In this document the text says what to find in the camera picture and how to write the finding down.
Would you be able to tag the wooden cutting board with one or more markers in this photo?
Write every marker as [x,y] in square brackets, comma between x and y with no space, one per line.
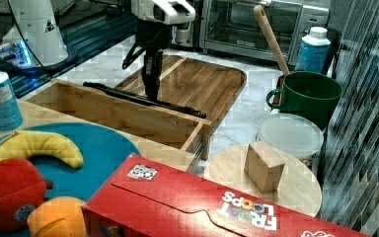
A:
[205,87]

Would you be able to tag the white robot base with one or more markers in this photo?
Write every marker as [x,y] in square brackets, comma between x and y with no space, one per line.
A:
[35,41]

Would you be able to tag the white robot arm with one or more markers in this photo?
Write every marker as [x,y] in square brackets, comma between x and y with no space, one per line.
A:
[168,12]

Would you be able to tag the white and blue bottle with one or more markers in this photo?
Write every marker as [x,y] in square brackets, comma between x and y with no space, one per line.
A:
[313,51]

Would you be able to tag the red plush apple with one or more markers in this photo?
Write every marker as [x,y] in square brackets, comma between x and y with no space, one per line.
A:
[22,190]

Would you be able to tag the blue shaker canister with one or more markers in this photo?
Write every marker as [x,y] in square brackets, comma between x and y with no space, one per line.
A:
[10,115]

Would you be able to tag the wooden drawer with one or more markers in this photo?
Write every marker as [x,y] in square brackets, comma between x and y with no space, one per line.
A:
[153,123]

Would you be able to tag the wooden spoon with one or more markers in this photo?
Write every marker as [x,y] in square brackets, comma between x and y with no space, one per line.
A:
[270,38]

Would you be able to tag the glass jar with white lid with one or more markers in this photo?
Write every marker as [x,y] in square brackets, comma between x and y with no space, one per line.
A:
[292,134]

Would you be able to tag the stainless toaster oven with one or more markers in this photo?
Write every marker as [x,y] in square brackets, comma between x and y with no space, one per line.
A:
[230,26]

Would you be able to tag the ceramic jar with wooden lid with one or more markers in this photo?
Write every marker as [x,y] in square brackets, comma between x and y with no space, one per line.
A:
[265,172]

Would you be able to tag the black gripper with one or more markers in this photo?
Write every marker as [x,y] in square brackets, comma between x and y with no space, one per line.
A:
[150,36]

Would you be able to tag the green mug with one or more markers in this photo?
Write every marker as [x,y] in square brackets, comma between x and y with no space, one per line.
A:
[310,95]

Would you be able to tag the yellow plush banana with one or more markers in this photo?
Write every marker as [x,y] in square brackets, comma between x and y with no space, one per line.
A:
[25,144]

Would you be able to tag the red Froot Loops box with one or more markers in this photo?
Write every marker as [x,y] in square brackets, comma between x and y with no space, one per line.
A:
[144,198]

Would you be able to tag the orange plush fruit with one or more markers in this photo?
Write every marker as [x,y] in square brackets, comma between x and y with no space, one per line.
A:
[58,217]

